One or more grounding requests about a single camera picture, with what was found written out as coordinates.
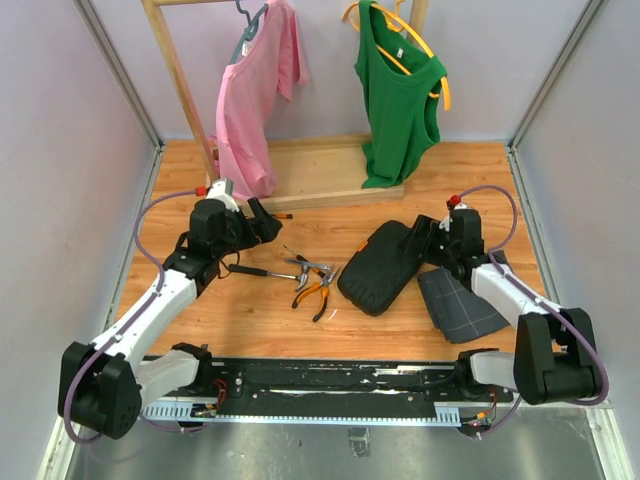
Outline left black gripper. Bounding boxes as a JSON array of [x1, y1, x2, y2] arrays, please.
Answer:
[[214, 197, 282, 258]]

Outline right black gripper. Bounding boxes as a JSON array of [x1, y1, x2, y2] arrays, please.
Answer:
[[397, 215, 457, 269]]

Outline black plastic tool case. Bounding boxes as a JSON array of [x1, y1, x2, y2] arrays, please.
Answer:
[[337, 220, 422, 316]]

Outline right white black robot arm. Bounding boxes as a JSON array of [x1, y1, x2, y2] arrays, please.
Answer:
[[400, 206, 609, 405]]

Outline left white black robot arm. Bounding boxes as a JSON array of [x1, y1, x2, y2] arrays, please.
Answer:
[[58, 198, 282, 445]]

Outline small needle nose pliers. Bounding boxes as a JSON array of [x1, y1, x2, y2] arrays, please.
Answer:
[[284, 246, 333, 277]]

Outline steel claw hammer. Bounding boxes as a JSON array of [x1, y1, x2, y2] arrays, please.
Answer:
[[228, 264, 309, 292]]

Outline wooden clothes rack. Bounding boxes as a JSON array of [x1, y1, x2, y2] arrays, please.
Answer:
[[142, 1, 405, 212]]

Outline grey folded cloth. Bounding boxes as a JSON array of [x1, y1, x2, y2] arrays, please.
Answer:
[[417, 267, 509, 344]]

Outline green tank top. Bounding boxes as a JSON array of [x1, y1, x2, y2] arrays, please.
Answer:
[[354, 1, 447, 189]]

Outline pink t-shirt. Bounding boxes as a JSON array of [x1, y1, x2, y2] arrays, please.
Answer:
[[216, 1, 310, 200]]

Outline grey clothes hanger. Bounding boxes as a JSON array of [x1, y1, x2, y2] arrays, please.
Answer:
[[229, 0, 269, 65]]

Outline orange clothes hanger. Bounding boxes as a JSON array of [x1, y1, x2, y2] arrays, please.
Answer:
[[341, 0, 452, 111]]

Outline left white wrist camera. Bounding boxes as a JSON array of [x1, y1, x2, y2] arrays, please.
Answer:
[[194, 178, 242, 216]]

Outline orange handled pliers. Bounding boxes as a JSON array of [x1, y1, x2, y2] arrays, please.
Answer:
[[291, 267, 340, 322]]

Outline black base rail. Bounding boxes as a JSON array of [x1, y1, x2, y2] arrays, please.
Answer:
[[143, 357, 513, 424]]

